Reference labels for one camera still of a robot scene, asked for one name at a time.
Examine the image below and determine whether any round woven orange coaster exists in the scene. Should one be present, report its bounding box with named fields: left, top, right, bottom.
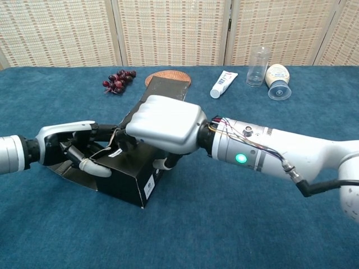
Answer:
left=145, top=70, right=193, bottom=86

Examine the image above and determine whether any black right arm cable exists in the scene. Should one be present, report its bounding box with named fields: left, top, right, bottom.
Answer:
left=297, top=179, right=359, bottom=198

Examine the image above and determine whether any beige woven folding screen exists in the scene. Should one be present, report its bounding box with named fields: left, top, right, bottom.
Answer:
left=0, top=0, right=359, bottom=71

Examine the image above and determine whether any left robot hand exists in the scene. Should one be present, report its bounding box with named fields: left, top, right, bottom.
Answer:
left=35, top=120, right=122, bottom=178

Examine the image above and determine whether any dark red grape bunch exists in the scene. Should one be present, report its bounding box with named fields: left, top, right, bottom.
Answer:
left=102, top=69, right=137, bottom=95

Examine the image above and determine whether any blue carpeted table surface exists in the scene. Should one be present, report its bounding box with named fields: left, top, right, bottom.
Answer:
left=0, top=66, right=359, bottom=269

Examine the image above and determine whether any cream squeeze sauce bottle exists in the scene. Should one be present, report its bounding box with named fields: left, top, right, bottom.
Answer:
left=265, top=63, right=292, bottom=101

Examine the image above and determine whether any white toothpaste tube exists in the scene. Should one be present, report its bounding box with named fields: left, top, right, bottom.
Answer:
left=210, top=69, right=239, bottom=99

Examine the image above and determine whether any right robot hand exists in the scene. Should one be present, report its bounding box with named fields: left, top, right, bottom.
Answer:
left=116, top=95, right=210, bottom=171

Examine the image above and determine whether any clear drinking glass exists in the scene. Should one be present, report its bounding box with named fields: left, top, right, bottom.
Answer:
left=246, top=46, right=271, bottom=88

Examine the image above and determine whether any black cardboard box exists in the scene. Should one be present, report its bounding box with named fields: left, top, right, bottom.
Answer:
left=49, top=77, right=189, bottom=210

